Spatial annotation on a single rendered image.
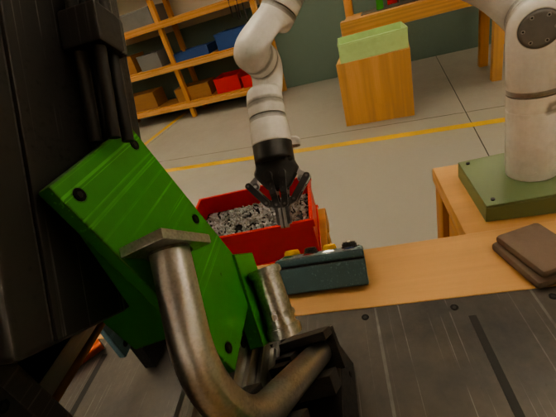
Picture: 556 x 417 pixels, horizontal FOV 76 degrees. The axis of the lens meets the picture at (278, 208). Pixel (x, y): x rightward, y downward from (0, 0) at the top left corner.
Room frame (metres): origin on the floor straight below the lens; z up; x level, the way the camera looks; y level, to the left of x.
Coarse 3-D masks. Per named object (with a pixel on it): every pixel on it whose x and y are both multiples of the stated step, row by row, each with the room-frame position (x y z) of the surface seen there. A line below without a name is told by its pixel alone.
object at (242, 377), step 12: (240, 348) 0.24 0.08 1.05; (264, 348) 0.27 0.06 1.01; (240, 360) 0.23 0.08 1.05; (252, 360) 0.24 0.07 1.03; (264, 360) 0.26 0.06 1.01; (240, 372) 0.23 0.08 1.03; (252, 372) 0.24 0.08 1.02; (264, 372) 0.25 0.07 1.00; (240, 384) 0.22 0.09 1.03; (264, 384) 0.24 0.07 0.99; (180, 396) 0.18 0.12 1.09; (180, 408) 0.17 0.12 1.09; (192, 408) 0.17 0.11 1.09
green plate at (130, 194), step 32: (96, 160) 0.27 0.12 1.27; (128, 160) 0.29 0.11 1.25; (64, 192) 0.22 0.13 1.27; (96, 192) 0.24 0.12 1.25; (128, 192) 0.27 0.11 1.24; (160, 192) 0.30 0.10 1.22; (96, 224) 0.22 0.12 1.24; (128, 224) 0.24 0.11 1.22; (160, 224) 0.27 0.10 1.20; (192, 224) 0.30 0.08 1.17; (96, 256) 0.23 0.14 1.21; (192, 256) 0.27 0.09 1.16; (224, 256) 0.30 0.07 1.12; (128, 288) 0.23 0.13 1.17; (224, 288) 0.27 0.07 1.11; (128, 320) 0.23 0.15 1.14; (160, 320) 0.23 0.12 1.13; (224, 320) 0.24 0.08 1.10; (224, 352) 0.21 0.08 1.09
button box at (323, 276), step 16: (304, 256) 0.47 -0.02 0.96; (320, 256) 0.46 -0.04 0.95; (336, 256) 0.45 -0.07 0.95; (352, 256) 0.44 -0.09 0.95; (288, 272) 0.46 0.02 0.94; (304, 272) 0.45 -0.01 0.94; (320, 272) 0.44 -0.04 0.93; (336, 272) 0.44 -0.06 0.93; (352, 272) 0.43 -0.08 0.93; (288, 288) 0.45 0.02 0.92; (304, 288) 0.44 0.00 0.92; (320, 288) 0.43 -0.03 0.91; (336, 288) 0.42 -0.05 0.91
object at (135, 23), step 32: (224, 0) 5.50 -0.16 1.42; (128, 32) 6.14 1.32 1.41; (160, 32) 5.93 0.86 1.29; (224, 32) 5.58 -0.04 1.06; (128, 64) 6.32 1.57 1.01; (160, 64) 6.04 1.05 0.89; (192, 64) 5.76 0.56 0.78; (160, 96) 6.41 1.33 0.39; (192, 96) 5.97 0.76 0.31; (224, 96) 5.63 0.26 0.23
